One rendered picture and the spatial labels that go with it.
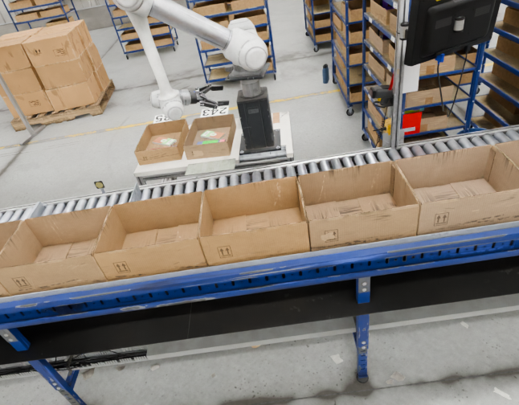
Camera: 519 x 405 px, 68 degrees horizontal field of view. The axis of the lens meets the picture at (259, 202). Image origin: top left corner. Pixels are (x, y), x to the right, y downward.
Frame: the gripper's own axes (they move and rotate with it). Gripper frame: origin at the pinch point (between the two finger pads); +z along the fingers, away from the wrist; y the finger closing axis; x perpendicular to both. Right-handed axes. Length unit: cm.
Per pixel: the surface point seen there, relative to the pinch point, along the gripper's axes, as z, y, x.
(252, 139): 15.5, 17.4, -20.4
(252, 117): 14.5, 13.4, -6.7
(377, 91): 69, 40, 29
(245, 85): 11.0, 2.6, 8.0
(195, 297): -42, 118, 1
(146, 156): -46, 0, -43
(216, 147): -5.7, 14.0, -27.7
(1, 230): -115, 61, -16
